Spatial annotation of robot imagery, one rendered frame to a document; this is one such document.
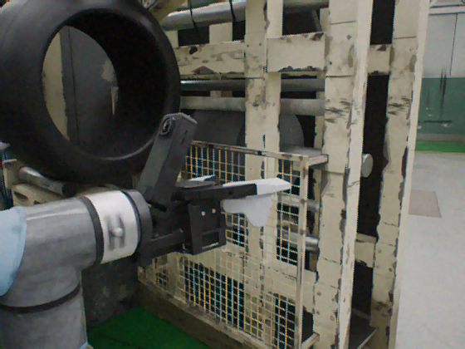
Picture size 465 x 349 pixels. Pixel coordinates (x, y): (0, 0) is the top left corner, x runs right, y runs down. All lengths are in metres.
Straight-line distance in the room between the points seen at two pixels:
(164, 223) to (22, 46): 0.77
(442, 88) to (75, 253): 9.93
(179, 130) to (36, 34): 0.75
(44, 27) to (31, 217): 0.82
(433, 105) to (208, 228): 9.77
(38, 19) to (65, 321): 0.87
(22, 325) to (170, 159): 0.22
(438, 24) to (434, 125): 2.20
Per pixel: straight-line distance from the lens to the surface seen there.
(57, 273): 0.42
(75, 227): 0.41
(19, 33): 1.17
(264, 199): 0.50
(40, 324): 0.44
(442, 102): 10.18
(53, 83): 1.61
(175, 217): 0.49
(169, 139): 0.47
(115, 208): 0.43
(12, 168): 1.55
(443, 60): 10.26
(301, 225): 1.21
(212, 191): 0.47
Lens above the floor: 1.19
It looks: 12 degrees down
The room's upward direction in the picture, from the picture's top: straight up
